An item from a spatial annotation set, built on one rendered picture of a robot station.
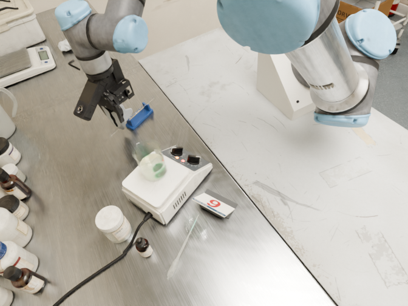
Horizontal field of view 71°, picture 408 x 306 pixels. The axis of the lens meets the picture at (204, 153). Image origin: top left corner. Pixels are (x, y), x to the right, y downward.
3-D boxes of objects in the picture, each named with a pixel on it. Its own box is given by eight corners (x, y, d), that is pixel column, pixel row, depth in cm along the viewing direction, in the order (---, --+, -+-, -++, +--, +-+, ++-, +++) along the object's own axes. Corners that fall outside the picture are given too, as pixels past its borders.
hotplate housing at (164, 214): (176, 150, 83) (171, 131, 77) (214, 169, 77) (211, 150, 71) (122, 208, 73) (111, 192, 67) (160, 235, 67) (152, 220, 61)
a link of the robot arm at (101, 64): (89, 64, 66) (67, 55, 69) (97, 80, 69) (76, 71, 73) (112, 47, 69) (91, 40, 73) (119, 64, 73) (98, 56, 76)
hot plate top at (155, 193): (154, 151, 73) (153, 149, 73) (191, 172, 68) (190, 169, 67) (121, 185, 68) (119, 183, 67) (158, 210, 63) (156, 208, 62)
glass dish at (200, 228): (183, 237, 66) (181, 233, 65) (187, 215, 70) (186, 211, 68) (206, 239, 65) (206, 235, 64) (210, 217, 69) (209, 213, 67)
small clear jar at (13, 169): (8, 189, 81) (-4, 178, 77) (12, 175, 84) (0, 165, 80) (25, 184, 81) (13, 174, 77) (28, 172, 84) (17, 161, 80)
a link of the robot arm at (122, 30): (140, -9, 57) (95, -11, 60) (126, 44, 56) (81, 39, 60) (157, 14, 65) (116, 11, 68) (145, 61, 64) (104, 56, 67)
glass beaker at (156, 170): (141, 166, 70) (130, 143, 64) (166, 158, 71) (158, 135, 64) (145, 189, 66) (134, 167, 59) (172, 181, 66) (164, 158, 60)
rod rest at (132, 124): (146, 108, 96) (143, 99, 94) (153, 111, 95) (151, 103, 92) (125, 127, 92) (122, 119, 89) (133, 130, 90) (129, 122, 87)
